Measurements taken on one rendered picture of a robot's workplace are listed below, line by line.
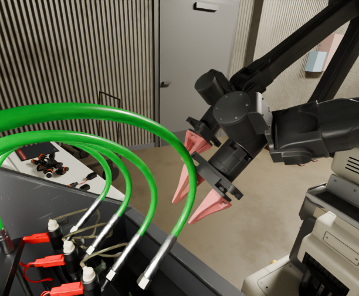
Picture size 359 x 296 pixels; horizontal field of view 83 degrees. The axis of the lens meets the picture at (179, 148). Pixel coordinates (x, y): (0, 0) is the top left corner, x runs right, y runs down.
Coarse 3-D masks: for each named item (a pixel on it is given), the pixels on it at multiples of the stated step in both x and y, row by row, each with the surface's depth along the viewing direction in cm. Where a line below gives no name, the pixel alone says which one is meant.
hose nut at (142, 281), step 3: (141, 273) 35; (141, 276) 35; (144, 276) 34; (138, 279) 35; (141, 279) 34; (144, 279) 34; (147, 279) 34; (138, 282) 34; (141, 282) 34; (144, 282) 34; (147, 282) 34; (150, 282) 35; (141, 285) 34; (144, 285) 34; (147, 285) 34; (144, 288) 34
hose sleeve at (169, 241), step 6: (168, 234) 37; (168, 240) 36; (174, 240) 37; (162, 246) 36; (168, 246) 36; (162, 252) 36; (168, 252) 36; (156, 258) 35; (162, 258) 35; (150, 264) 35; (156, 264) 35; (150, 270) 34; (156, 270) 35; (150, 276) 34
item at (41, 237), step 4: (28, 236) 46; (32, 236) 45; (36, 236) 45; (40, 236) 45; (44, 236) 45; (48, 236) 46; (24, 240) 45; (28, 240) 45; (32, 240) 45; (36, 240) 45; (40, 240) 45; (44, 240) 45; (48, 240) 46
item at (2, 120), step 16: (0, 112) 14; (16, 112) 14; (32, 112) 15; (48, 112) 15; (64, 112) 16; (80, 112) 17; (96, 112) 18; (112, 112) 19; (128, 112) 21; (0, 128) 13; (144, 128) 23; (160, 128) 25; (176, 144) 28; (192, 160) 33; (192, 176) 35; (192, 192) 37; (176, 224) 38
